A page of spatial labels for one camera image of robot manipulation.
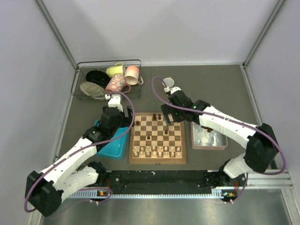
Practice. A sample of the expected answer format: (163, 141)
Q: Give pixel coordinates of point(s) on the pink white mug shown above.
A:
(132, 75)

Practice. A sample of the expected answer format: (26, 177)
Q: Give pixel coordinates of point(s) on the brown mug white inside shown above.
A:
(168, 82)

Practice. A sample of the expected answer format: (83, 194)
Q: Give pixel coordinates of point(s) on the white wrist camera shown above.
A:
(171, 90)
(114, 101)

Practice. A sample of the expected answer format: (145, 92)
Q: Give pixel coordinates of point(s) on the dark pieces pile in tin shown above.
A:
(207, 128)

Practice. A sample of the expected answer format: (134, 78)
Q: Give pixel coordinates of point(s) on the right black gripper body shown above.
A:
(177, 116)

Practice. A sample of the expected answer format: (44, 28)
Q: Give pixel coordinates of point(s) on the grey speckled plate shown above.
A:
(93, 90)

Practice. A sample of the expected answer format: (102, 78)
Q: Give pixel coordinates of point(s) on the white queen chess piece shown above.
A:
(154, 153)

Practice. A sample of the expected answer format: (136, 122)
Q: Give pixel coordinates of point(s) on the pink metal tin tray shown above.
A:
(203, 140)

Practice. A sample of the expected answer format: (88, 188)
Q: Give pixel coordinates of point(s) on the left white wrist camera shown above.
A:
(114, 101)

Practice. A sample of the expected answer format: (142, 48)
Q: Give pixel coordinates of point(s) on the yellow mug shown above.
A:
(118, 68)

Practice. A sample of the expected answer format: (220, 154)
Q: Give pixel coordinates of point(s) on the blue plastic tray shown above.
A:
(114, 149)

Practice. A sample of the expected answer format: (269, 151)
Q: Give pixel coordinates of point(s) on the black ridged bowl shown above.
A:
(98, 77)

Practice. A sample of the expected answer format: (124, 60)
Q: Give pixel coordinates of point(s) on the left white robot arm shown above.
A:
(46, 190)

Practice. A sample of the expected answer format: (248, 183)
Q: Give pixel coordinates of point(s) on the black wire dish rack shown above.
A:
(84, 67)

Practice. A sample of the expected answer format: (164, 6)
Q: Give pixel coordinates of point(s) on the pink floral mug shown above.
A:
(118, 83)

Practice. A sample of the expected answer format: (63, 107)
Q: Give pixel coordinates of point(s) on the wooden chess board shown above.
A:
(156, 130)

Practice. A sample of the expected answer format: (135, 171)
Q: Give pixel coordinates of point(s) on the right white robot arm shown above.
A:
(259, 142)

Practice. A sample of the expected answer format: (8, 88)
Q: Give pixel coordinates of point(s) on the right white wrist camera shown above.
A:
(171, 90)

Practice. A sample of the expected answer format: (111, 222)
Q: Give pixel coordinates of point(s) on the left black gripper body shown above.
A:
(123, 121)

